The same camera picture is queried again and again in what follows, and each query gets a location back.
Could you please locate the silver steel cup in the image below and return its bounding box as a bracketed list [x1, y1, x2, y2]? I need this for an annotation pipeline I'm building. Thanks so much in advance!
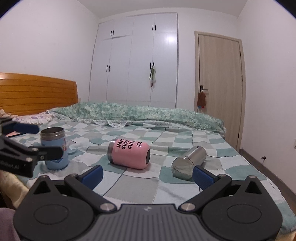
[171, 146, 207, 180]

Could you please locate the white wardrobe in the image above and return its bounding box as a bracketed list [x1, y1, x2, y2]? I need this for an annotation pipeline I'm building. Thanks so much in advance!
[89, 13, 178, 108]

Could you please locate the beige wooden door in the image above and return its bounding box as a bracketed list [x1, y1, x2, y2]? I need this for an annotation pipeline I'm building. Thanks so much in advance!
[195, 31, 246, 150]

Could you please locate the purple patterned pillow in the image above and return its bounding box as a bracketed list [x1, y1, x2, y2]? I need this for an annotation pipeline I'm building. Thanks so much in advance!
[12, 111, 53, 125]

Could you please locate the checkered green bed sheet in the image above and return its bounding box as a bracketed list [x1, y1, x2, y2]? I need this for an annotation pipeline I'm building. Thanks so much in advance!
[6, 115, 296, 235]

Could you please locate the black door handle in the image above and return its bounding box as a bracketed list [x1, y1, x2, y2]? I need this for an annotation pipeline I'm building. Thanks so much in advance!
[200, 85, 208, 92]

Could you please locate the green floral quilt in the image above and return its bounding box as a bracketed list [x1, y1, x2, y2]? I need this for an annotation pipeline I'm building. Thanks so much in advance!
[48, 102, 226, 137]

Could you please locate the green hanging ornament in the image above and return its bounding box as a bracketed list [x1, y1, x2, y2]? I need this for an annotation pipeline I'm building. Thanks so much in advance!
[149, 62, 156, 88]

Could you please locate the blue steel cup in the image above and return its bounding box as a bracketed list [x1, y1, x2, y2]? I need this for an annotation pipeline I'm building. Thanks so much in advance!
[40, 127, 69, 170]

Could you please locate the pink steel cup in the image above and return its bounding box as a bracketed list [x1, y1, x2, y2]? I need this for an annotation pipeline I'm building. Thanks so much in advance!
[107, 138, 151, 170]

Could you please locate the orange wooden headboard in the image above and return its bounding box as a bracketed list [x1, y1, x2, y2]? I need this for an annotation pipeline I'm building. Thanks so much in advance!
[1, 73, 78, 115]

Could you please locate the beige crumpled cloth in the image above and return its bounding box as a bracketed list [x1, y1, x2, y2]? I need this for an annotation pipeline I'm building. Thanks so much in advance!
[0, 109, 11, 118]

